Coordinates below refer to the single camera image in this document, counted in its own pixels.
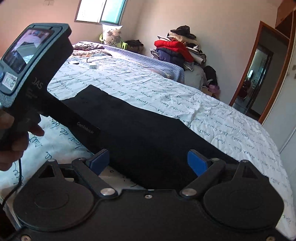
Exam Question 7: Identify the black pants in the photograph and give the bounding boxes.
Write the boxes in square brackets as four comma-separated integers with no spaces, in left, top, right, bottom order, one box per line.
[64,85,237,190]

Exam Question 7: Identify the person's left hand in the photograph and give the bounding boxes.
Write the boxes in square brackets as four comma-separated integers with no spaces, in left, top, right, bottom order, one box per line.
[1,115,45,171]

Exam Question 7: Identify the white script-print bed cover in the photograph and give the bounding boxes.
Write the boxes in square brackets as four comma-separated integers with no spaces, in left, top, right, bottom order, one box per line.
[0,54,296,239]

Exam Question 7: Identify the grey bag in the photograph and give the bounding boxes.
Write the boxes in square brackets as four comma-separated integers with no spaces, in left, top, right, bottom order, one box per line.
[184,65,207,90]

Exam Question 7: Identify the black bag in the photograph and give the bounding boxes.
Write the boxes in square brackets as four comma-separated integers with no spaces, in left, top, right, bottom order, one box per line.
[203,65,218,86]

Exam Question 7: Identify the floral pillow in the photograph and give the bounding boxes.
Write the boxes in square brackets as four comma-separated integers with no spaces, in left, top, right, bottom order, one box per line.
[102,25,122,48]

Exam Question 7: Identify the blue striped blanket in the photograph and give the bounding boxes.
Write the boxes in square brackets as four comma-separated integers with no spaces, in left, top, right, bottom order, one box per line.
[102,45,185,84]

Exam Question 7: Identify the window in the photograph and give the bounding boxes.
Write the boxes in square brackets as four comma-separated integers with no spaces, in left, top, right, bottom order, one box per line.
[75,0,127,26]

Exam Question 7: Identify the pile of clothes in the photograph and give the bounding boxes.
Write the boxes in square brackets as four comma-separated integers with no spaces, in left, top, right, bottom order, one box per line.
[150,25,207,71]

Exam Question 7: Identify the black cable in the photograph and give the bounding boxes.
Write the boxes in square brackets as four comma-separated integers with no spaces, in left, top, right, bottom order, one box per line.
[0,158,24,209]

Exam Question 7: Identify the brown wooden door frame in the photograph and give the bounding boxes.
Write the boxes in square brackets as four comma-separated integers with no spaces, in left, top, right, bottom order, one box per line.
[230,21,295,123]

